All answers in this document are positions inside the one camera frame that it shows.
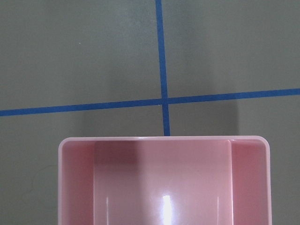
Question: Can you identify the pink plastic bin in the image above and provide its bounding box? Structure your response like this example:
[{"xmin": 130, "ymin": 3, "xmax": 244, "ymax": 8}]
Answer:
[{"xmin": 58, "ymin": 135, "xmax": 272, "ymax": 225}]

